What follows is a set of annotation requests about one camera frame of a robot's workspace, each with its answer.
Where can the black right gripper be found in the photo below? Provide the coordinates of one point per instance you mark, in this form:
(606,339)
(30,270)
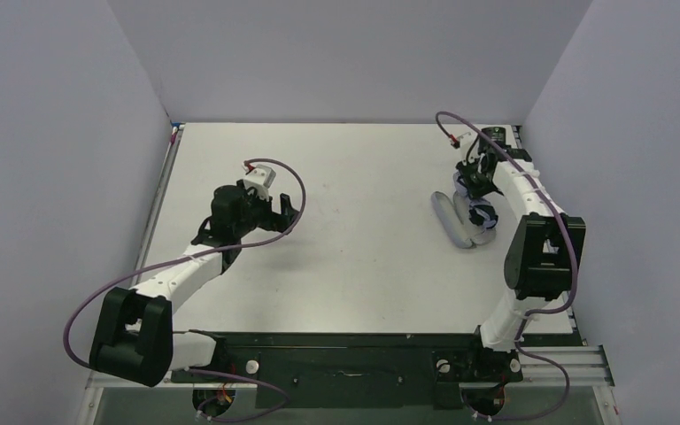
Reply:
(475,178)

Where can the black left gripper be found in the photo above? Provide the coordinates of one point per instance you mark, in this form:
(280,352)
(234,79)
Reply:
(275,210)

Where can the lavender folding umbrella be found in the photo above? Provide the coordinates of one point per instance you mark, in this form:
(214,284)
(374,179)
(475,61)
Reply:
(477,217)

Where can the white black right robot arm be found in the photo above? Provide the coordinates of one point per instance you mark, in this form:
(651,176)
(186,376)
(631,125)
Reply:
(542,261)

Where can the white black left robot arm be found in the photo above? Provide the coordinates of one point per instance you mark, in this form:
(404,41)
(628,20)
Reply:
(135,338)

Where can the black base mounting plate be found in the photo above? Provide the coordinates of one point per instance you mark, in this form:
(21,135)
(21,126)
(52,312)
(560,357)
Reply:
(439,395)

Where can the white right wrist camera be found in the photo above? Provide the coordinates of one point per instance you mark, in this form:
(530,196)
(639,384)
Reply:
(458,141)

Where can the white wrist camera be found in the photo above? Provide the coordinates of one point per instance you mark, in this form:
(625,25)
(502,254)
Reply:
(458,141)
(259,177)

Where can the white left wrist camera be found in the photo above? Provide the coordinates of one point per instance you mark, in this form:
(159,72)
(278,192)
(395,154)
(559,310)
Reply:
(259,177)

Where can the aluminium front frame rail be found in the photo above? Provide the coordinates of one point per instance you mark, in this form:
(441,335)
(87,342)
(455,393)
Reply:
(301,367)

